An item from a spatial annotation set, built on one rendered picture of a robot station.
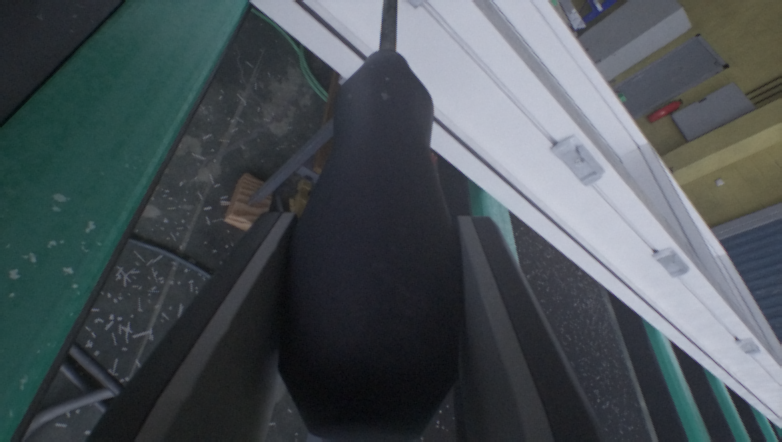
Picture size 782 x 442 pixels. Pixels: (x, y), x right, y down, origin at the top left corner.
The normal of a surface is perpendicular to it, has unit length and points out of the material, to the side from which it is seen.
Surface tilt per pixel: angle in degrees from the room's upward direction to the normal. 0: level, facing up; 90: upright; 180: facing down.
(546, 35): 90
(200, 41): 0
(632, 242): 90
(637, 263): 90
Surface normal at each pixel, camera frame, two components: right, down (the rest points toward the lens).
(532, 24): -0.03, 0.78
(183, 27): 0.69, -0.44
